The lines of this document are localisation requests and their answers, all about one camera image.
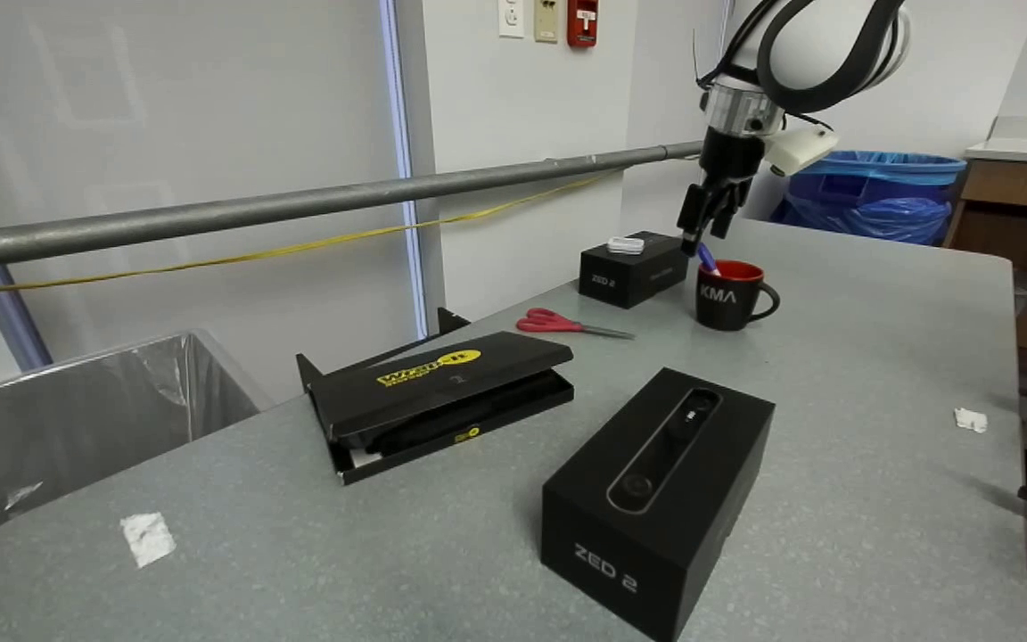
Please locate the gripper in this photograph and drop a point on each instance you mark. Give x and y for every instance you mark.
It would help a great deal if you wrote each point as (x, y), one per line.
(731, 159)

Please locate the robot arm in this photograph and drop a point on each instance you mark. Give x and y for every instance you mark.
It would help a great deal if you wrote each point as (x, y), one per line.
(821, 45)

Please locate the blue marker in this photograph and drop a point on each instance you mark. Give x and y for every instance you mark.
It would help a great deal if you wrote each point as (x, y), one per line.
(708, 259)

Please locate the black mug red inside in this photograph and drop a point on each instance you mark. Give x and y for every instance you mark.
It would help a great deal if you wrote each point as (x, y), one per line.
(726, 301)

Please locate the small white case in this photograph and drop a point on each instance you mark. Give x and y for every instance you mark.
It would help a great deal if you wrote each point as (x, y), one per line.
(626, 245)

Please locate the small black box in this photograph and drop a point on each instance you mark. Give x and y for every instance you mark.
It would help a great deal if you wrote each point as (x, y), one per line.
(634, 275)

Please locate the blue bin with bag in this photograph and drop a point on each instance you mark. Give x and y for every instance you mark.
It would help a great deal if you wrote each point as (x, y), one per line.
(870, 201)

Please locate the red scissors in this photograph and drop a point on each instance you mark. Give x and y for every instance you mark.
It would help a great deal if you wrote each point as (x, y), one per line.
(549, 322)

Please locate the red fire alarm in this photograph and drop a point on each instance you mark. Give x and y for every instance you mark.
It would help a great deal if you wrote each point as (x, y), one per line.
(583, 21)

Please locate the wooden cabinet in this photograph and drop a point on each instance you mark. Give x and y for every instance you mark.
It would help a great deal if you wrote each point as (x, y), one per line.
(1026, 205)

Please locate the open flat black box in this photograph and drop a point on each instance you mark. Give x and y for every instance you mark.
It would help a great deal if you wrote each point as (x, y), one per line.
(442, 392)

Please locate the white tape piece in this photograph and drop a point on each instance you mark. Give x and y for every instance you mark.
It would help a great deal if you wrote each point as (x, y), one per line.
(971, 420)
(148, 539)

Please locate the bin with clear liner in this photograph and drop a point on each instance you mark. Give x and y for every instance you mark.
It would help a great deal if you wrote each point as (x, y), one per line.
(77, 419)

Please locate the beige wall plate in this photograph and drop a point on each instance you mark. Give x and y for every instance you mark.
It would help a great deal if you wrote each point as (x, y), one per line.
(546, 18)

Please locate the white wall socket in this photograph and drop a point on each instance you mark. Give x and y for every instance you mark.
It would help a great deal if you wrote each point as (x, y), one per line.
(511, 16)

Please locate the large black camera box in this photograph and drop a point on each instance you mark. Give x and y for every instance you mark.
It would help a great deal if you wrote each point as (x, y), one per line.
(656, 499)

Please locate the grey metal rail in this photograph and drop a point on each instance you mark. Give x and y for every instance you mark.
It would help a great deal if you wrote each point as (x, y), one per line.
(299, 206)

